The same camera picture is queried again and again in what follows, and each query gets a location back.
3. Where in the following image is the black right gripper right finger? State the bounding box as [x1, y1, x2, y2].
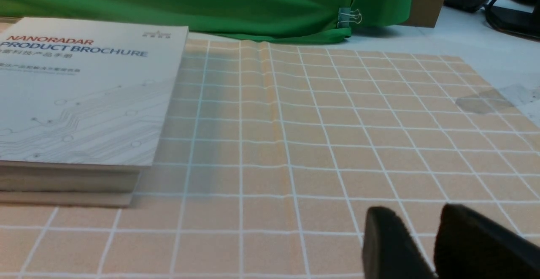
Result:
[434, 204, 540, 279]

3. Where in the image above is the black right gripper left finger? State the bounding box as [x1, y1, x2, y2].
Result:
[362, 206, 436, 279]

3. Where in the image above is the beige checkered tablecloth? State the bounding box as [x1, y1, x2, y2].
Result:
[1, 39, 539, 279]

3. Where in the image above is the clear adhesive tape patch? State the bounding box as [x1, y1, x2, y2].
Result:
[455, 84, 537, 115]

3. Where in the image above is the silver binder clip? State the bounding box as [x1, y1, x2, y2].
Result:
[336, 8, 363, 28]

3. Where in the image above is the green backdrop cloth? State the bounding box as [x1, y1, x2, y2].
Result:
[0, 0, 412, 45]

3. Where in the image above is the white Nanoradar product brochure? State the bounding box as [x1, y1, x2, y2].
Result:
[0, 17, 189, 170]

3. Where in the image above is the beige book under brochure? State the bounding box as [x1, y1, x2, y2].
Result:
[0, 161, 150, 208]

